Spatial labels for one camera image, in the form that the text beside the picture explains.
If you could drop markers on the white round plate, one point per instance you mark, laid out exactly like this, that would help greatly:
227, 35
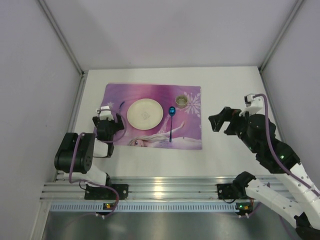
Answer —
145, 114

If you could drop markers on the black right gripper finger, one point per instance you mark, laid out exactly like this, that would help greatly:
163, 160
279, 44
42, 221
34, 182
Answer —
225, 115
218, 124

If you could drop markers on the blue metallic spoon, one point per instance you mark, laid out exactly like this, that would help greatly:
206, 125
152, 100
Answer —
172, 112

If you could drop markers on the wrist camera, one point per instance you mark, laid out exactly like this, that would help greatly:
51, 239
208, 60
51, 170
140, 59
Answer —
104, 113
253, 105

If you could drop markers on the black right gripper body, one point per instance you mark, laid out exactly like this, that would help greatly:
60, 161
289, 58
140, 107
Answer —
227, 120

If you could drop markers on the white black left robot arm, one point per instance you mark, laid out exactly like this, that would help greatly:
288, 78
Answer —
76, 152

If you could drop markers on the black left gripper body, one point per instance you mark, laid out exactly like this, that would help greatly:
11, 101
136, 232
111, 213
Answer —
109, 124

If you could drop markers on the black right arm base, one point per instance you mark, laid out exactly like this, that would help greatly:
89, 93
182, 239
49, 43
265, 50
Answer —
225, 191

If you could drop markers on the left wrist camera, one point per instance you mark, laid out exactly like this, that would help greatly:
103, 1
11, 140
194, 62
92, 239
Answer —
104, 113

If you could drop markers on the beige speckled cup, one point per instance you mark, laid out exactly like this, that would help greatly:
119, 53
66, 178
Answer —
181, 101

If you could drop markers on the purple princess cloth placemat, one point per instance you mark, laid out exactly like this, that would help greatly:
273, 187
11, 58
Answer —
186, 125

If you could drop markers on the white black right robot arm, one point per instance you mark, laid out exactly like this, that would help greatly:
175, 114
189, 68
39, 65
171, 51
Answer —
257, 132

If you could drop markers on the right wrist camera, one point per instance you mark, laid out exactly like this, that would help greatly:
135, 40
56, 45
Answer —
253, 105

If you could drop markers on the slotted grey cable duct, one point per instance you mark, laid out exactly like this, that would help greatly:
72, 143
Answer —
152, 207

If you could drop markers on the aluminium mounting rail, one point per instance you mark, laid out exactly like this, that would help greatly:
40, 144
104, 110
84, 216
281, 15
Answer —
145, 188

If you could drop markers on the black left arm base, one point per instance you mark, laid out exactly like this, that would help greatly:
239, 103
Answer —
100, 193

